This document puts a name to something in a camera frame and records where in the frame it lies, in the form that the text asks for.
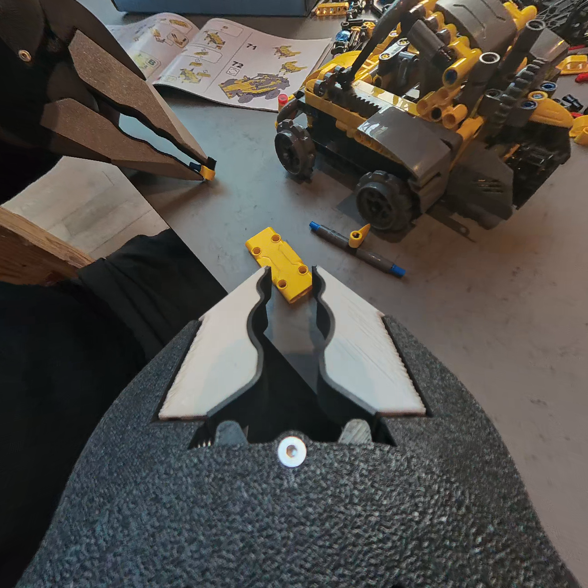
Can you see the blue cardboard box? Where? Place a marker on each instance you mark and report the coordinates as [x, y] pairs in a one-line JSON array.
[[206, 5]]

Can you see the wooden desk leg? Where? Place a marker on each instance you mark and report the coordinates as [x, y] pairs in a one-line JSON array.
[[36, 252]]

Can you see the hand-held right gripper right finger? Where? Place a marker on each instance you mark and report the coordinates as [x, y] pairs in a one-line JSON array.
[[367, 363]]

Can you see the yellow short holed beam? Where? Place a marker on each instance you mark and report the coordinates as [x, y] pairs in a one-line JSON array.
[[331, 9]]

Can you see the short yellow beam with pins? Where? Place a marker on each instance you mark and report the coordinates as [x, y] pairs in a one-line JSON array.
[[207, 172]]

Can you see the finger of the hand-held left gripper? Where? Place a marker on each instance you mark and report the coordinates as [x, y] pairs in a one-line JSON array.
[[92, 133], [124, 87]]

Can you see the yellow rectangular building panel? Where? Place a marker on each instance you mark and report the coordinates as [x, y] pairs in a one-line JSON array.
[[280, 262]]

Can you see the instruction booklet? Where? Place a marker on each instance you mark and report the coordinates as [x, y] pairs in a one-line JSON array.
[[229, 59]]

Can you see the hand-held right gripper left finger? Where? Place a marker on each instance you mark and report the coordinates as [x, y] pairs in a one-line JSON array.
[[216, 363]]

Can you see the pile of small building pieces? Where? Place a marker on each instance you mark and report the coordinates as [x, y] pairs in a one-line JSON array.
[[353, 32]]

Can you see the yellow grey toy vehicle model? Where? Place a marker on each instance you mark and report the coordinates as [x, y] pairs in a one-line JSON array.
[[436, 128]]

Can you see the grey shaft with yellow lever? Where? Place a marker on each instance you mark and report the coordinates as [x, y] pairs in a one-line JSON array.
[[367, 255]]

